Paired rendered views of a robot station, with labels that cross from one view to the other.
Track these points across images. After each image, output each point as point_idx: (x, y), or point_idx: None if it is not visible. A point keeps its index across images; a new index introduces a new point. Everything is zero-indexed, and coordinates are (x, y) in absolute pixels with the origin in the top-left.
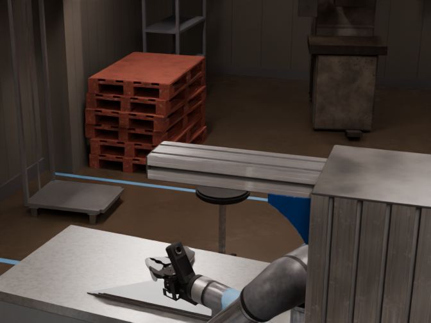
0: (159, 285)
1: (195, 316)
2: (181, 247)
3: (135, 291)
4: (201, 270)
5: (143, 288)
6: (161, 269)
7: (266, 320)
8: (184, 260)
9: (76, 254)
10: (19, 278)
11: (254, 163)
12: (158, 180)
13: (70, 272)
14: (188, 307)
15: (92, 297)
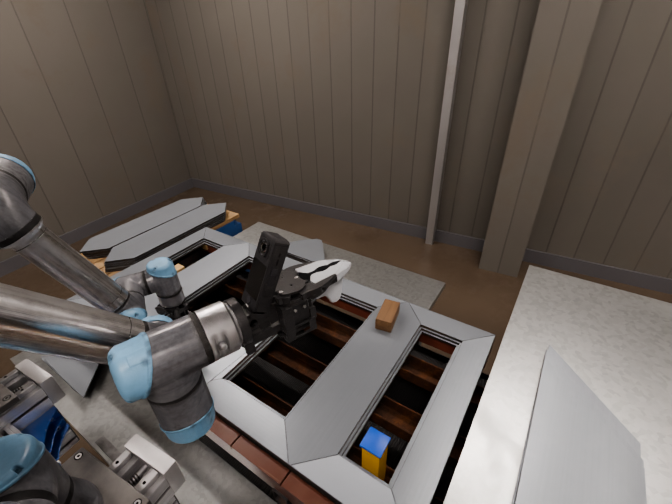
0: (602, 438)
1: (513, 497)
2: (266, 247)
3: (562, 398)
4: None
5: (580, 410)
6: (297, 271)
7: None
8: (259, 271)
9: (662, 335)
10: (561, 286)
11: None
12: None
13: (601, 329)
14: (534, 483)
15: (541, 350)
